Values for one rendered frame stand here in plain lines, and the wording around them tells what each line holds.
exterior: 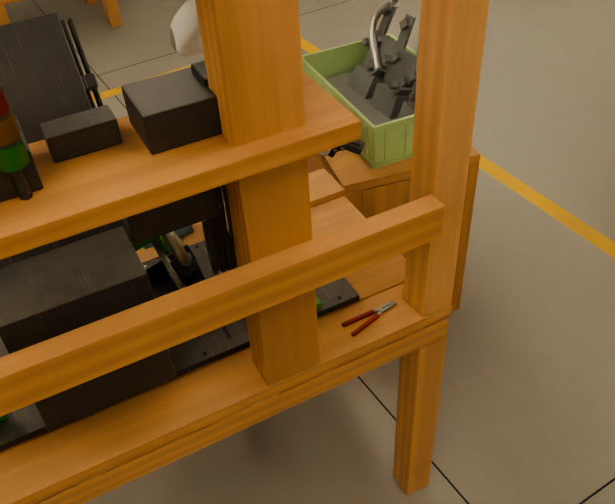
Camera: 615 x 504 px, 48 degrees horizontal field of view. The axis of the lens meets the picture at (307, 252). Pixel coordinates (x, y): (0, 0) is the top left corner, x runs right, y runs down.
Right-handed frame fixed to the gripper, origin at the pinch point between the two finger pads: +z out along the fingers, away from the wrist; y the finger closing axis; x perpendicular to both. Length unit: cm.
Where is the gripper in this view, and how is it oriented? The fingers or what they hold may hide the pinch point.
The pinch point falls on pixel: (355, 145)
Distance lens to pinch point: 166.1
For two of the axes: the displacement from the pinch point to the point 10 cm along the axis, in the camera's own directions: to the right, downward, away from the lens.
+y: -2.3, 6.6, 7.1
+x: -3.0, 6.5, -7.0
